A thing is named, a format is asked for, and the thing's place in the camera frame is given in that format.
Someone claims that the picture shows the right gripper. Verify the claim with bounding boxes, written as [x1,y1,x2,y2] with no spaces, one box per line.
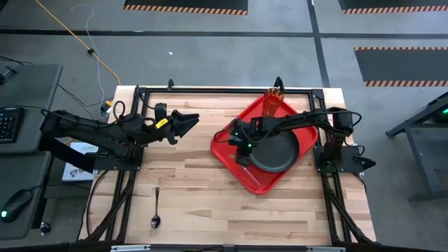
[227,117,263,167]

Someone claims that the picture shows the red plastic tray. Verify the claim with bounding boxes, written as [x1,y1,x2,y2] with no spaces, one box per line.
[209,93,319,196]

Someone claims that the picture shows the grey desk with keyboard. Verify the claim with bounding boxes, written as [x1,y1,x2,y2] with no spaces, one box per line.
[0,62,64,155]

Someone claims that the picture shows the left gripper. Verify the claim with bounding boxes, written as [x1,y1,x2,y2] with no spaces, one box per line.
[153,109,200,146]

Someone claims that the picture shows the yellow cable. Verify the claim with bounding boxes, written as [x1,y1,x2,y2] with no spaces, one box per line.
[34,0,122,86]

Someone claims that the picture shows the black computer mouse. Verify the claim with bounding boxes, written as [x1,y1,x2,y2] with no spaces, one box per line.
[0,188,35,224]

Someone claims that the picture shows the metal spoon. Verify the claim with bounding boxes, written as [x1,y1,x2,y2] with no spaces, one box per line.
[150,186,162,230]

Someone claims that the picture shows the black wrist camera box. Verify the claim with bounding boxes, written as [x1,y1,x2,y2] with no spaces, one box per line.
[153,102,168,122]

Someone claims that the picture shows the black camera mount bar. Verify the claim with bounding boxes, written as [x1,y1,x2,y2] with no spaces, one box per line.
[0,240,448,252]

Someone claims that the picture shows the thin white cable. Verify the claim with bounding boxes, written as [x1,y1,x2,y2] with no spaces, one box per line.
[69,3,106,102]

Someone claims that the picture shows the orange translucent cup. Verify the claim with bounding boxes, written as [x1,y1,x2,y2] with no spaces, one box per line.
[262,87,285,117]

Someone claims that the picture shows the white printed booklet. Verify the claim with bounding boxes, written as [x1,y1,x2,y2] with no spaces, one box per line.
[62,141,99,182]

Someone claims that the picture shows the dark round plate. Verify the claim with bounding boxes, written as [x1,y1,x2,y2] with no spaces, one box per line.
[248,129,300,174]

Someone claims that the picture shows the black keyboard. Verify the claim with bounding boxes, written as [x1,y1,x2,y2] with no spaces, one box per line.
[0,106,25,144]

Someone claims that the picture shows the black hazard-striped floor mat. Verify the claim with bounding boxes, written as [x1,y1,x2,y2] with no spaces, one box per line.
[337,0,448,15]
[353,46,448,88]
[122,0,249,16]

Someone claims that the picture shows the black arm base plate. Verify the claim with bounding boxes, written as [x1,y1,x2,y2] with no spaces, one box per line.
[93,146,145,172]
[313,144,365,174]

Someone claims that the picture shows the black neighbouring table frame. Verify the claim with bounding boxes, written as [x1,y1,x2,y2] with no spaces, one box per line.
[384,91,448,204]

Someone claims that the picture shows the grey desk with mouse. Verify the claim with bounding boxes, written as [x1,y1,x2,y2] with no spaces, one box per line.
[0,150,53,241]

